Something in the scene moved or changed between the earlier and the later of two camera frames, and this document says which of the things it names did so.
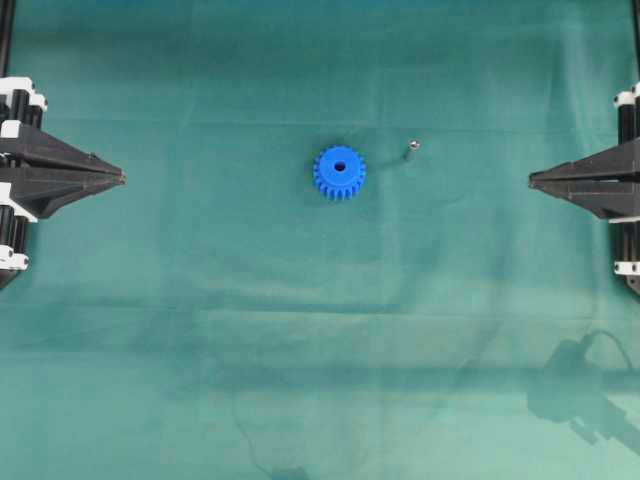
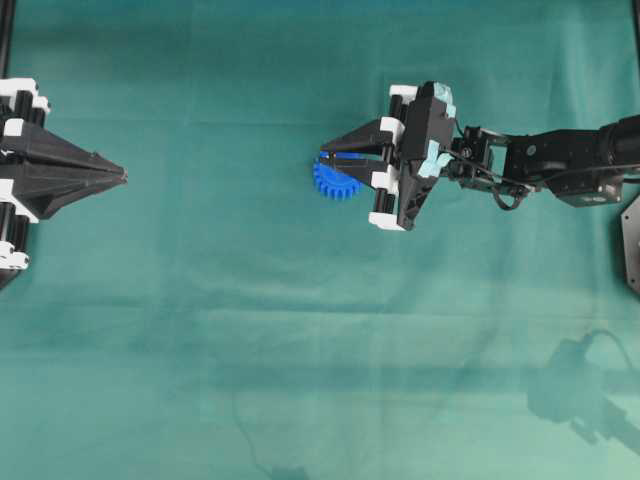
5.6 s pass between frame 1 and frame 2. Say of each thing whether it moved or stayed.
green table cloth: stayed
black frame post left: stayed
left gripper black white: stayed
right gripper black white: moved
